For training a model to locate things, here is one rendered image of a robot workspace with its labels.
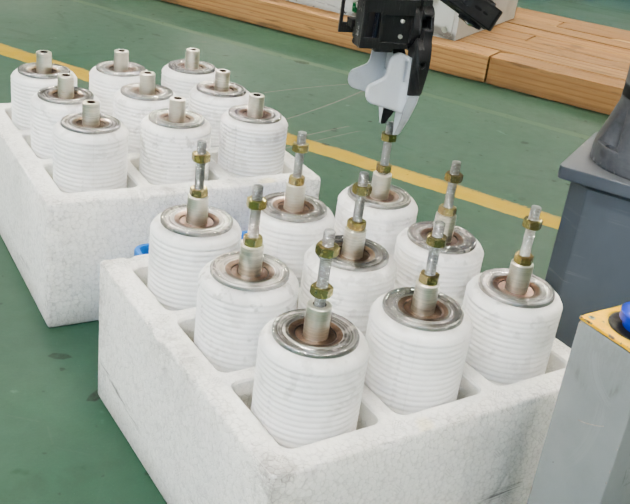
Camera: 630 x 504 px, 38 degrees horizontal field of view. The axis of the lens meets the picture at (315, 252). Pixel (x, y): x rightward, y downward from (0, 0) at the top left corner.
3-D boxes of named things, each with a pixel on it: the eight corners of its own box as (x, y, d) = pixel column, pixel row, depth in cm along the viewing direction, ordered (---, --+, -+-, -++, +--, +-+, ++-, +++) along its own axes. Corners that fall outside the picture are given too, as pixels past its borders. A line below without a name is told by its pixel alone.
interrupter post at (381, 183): (373, 193, 108) (377, 167, 107) (391, 198, 108) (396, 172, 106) (365, 199, 106) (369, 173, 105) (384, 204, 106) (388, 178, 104)
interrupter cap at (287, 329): (308, 305, 82) (309, 299, 82) (376, 340, 78) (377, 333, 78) (252, 334, 77) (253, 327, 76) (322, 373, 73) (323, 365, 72)
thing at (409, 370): (428, 509, 86) (464, 349, 78) (332, 479, 88) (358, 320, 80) (447, 450, 94) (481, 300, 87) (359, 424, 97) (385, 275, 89)
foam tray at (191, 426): (364, 332, 128) (384, 216, 120) (566, 510, 99) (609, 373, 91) (96, 394, 107) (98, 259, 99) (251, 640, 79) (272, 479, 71)
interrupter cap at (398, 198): (362, 181, 111) (363, 175, 111) (419, 197, 109) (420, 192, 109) (336, 199, 105) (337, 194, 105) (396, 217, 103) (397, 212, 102)
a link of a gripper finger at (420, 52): (393, 90, 100) (402, 10, 97) (408, 91, 101) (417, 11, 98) (411, 97, 96) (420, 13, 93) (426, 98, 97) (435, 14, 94)
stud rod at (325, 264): (310, 309, 76) (321, 228, 73) (321, 307, 77) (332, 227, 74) (316, 314, 76) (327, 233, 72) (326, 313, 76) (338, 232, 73)
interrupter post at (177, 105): (181, 118, 124) (182, 95, 123) (188, 124, 123) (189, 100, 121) (165, 119, 123) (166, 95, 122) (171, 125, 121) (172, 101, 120)
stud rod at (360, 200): (349, 243, 91) (359, 173, 88) (348, 239, 92) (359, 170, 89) (358, 244, 91) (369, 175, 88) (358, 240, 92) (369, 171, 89)
